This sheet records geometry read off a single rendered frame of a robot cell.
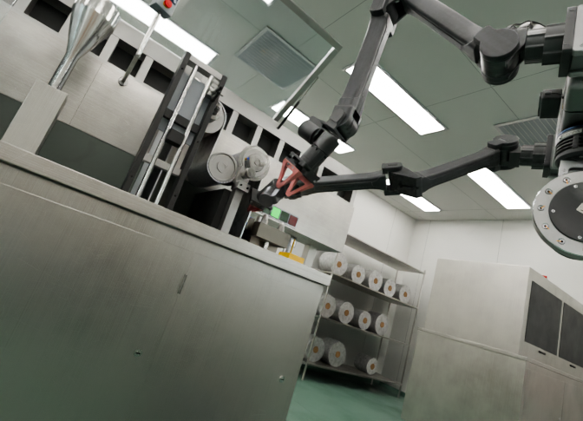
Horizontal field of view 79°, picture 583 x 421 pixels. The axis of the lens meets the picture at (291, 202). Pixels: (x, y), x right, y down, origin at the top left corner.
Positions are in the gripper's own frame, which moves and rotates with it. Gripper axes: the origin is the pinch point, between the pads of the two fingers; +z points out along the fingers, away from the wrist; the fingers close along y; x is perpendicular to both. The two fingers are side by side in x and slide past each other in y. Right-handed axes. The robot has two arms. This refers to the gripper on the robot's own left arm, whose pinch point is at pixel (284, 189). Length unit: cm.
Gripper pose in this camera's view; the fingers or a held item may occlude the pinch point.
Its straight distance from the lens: 98.9
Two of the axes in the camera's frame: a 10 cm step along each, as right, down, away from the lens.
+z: -6.8, 7.3, 0.4
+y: -4.4, -3.7, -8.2
